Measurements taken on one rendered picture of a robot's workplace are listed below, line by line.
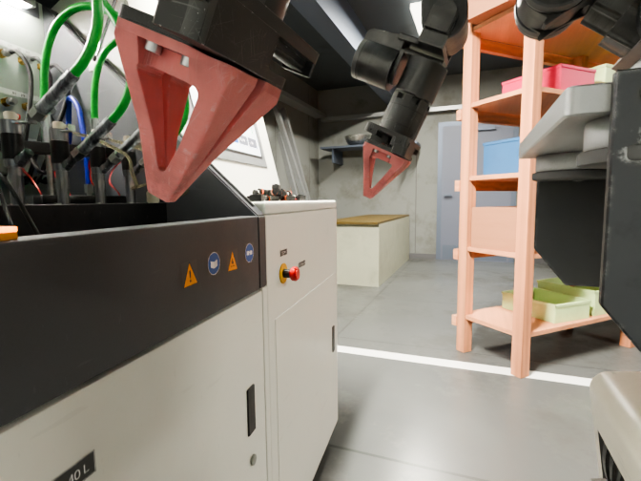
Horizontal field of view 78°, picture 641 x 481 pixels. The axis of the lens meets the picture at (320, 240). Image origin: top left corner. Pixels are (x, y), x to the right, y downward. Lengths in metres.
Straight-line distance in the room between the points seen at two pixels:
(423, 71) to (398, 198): 6.16
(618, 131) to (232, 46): 0.19
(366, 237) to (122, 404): 4.02
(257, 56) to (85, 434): 0.44
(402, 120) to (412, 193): 6.12
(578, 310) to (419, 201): 4.22
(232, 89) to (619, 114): 0.19
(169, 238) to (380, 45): 0.40
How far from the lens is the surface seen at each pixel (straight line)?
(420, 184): 6.67
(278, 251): 0.96
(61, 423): 0.51
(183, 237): 0.62
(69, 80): 0.69
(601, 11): 0.62
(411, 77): 0.59
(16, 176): 0.76
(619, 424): 0.45
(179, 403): 0.66
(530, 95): 2.38
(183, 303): 0.63
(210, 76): 0.18
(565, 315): 2.76
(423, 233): 6.68
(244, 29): 0.17
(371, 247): 4.44
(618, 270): 0.26
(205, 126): 0.19
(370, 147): 0.59
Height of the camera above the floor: 0.98
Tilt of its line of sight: 6 degrees down
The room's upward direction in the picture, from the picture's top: 1 degrees counter-clockwise
